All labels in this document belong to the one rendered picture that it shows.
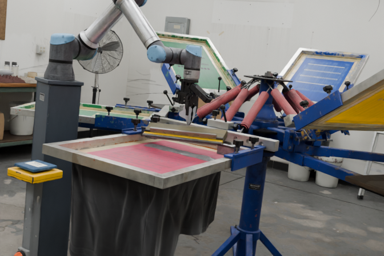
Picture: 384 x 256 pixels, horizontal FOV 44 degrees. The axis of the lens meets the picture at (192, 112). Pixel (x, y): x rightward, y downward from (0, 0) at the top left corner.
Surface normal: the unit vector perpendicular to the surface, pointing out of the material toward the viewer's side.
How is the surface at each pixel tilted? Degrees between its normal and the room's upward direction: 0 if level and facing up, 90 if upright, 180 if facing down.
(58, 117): 90
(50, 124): 90
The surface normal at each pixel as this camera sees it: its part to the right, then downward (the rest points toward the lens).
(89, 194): -0.74, 0.08
